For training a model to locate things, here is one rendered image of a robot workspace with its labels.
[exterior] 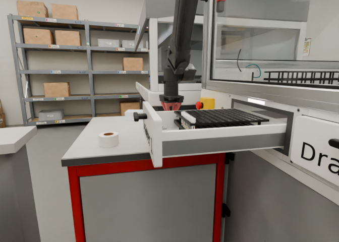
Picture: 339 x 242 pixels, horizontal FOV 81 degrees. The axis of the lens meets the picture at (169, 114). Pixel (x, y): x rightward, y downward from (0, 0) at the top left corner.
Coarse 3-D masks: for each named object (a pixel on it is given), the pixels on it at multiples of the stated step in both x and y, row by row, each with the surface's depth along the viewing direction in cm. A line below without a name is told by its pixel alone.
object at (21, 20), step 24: (24, 24) 369; (48, 24) 374; (72, 24) 374; (96, 24) 370; (120, 24) 383; (24, 48) 377; (48, 48) 355; (72, 48) 365; (96, 48) 378; (120, 48) 391; (24, 72) 348; (48, 72) 360; (72, 72) 372; (96, 72) 386; (120, 72) 400; (72, 96) 380; (96, 96) 394; (120, 96) 409; (24, 120) 362; (48, 120) 375; (72, 120) 389
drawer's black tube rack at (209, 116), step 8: (192, 112) 63; (200, 112) 63; (208, 112) 63; (216, 112) 63; (224, 112) 63; (232, 112) 64; (240, 112) 63; (176, 120) 64; (200, 120) 52; (208, 120) 52; (216, 120) 52; (224, 120) 52; (232, 120) 52; (240, 120) 53; (248, 120) 52; (256, 120) 52; (264, 120) 53; (184, 128) 55; (200, 128) 56
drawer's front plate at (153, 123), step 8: (144, 104) 61; (144, 112) 62; (152, 112) 48; (144, 120) 64; (152, 120) 42; (160, 120) 41; (152, 128) 43; (160, 128) 41; (152, 136) 44; (160, 136) 42; (152, 144) 44; (160, 144) 42; (152, 152) 45; (160, 152) 42; (152, 160) 46; (160, 160) 43
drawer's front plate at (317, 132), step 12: (300, 120) 44; (312, 120) 41; (324, 120) 40; (300, 132) 44; (312, 132) 41; (324, 132) 38; (336, 132) 36; (300, 144) 44; (312, 144) 41; (324, 144) 38; (300, 156) 44; (324, 156) 39; (336, 156) 36; (312, 168) 41; (324, 168) 39; (336, 168) 36; (336, 180) 36
